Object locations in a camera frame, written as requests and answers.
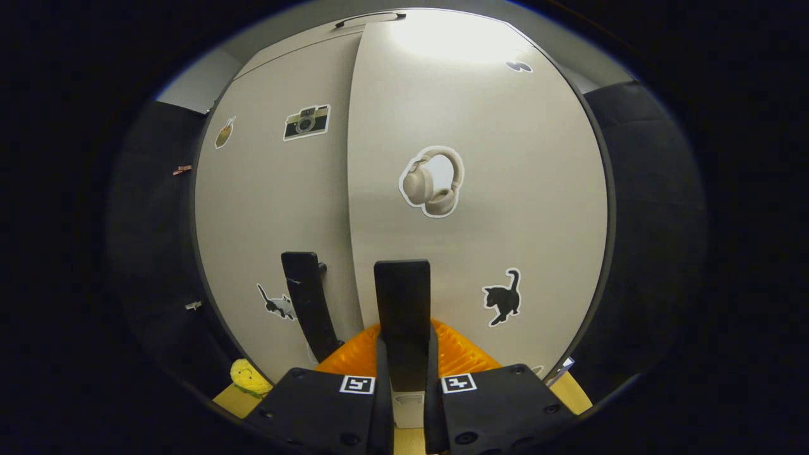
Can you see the pink clip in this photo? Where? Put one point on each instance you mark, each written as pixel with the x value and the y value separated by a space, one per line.
pixel 182 170

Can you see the yellow plush toy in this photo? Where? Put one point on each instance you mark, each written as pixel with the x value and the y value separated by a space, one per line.
pixel 249 377

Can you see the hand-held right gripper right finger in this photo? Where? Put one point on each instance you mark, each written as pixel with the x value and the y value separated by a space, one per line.
pixel 431 404

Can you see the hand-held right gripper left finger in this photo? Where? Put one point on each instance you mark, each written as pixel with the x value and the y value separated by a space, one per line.
pixel 382 404

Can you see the beige cabinet door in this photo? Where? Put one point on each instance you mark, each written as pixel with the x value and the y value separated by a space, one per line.
pixel 265 208
pixel 537 189

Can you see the beige double-door shoe cabinet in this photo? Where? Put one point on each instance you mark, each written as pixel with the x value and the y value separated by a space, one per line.
pixel 265 208

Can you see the beige cabinet drawer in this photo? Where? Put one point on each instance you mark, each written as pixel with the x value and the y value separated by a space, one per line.
pixel 297 49

